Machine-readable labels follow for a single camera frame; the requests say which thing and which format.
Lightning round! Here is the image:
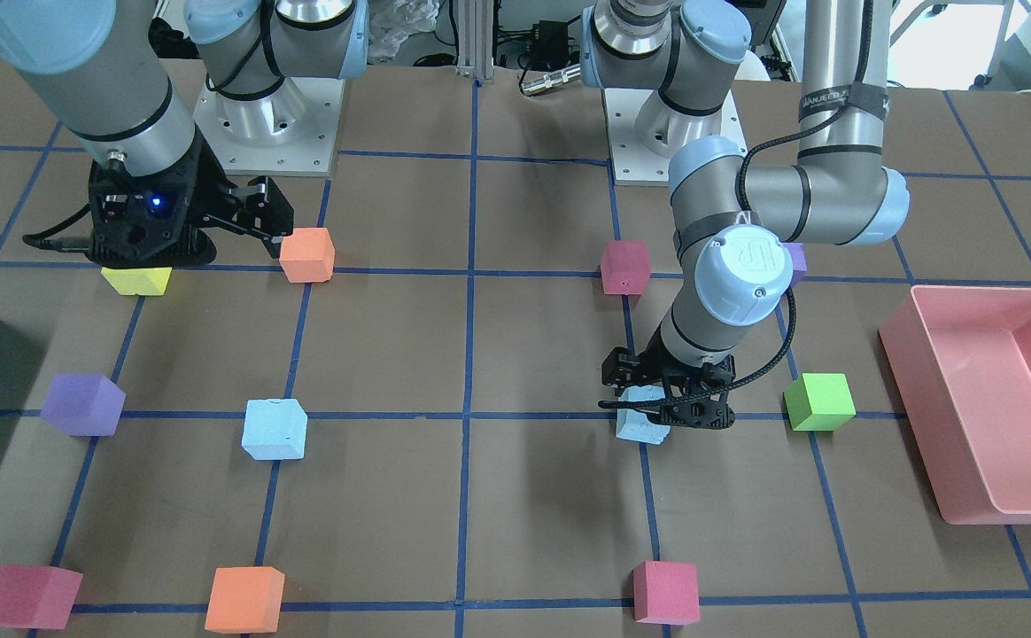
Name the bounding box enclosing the black gripper cyan side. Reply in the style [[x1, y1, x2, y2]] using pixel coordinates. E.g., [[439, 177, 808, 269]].
[[192, 146, 294, 244]]

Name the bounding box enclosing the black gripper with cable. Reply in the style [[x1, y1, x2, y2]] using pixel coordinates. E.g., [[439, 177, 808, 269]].
[[601, 347, 668, 391]]

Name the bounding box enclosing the cracked light blue block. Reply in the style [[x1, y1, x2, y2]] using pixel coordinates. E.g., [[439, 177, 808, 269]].
[[614, 387, 672, 445]]

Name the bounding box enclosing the smooth light blue block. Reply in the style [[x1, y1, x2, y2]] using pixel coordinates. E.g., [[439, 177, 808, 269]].
[[241, 399, 308, 461]]

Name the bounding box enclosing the orange block near robot bases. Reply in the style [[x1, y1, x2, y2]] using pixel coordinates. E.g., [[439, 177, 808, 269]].
[[278, 227, 335, 284]]

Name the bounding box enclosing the robot arm near cyan bin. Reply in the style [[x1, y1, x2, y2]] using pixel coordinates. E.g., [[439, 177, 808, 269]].
[[0, 1, 624, 412]]

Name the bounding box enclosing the dark pink block with hole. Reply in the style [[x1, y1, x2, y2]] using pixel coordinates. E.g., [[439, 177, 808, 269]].
[[600, 241, 653, 296]]

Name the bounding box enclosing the yellow foam block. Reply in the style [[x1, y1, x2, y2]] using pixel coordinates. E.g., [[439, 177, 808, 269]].
[[101, 267, 173, 296]]

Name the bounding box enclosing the green foam block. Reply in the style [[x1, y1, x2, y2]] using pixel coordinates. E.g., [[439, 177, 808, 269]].
[[783, 372, 858, 432]]

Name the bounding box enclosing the purple block near pink bin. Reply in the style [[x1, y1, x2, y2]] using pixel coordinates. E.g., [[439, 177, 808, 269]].
[[784, 243, 809, 287]]

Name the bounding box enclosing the pink block far centre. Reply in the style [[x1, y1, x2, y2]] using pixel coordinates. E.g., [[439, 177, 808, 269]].
[[632, 560, 702, 626]]

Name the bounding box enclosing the purple block near cyan bin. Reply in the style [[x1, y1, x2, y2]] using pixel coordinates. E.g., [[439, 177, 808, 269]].
[[39, 373, 126, 437]]

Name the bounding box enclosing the pink plastic bin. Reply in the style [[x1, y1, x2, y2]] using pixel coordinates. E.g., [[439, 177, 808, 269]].
[[880, 286, 1031, 525]]

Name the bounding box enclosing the orange block far from bases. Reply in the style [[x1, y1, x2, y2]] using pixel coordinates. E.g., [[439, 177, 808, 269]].
[[205, 566, 285, 634]]

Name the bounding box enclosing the pink block cyan side corner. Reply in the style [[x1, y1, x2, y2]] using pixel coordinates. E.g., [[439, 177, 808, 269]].
[[0, 564, 84, 630]]

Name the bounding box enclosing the wrist camera mount cabled arm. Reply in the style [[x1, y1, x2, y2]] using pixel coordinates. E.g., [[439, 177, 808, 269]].
[[598, 352, 735, 431]]

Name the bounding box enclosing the robot arm with camera cable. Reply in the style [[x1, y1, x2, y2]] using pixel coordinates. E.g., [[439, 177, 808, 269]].
[[580, 1, 910, 368]]

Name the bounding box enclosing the metal base plate cabled arm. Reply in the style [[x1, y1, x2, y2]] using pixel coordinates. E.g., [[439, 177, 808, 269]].
[[603, 88, 749, 187]]

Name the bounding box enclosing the aluminium frame post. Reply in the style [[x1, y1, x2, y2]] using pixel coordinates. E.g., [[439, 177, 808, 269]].
[[448, 0, 498, 85]]

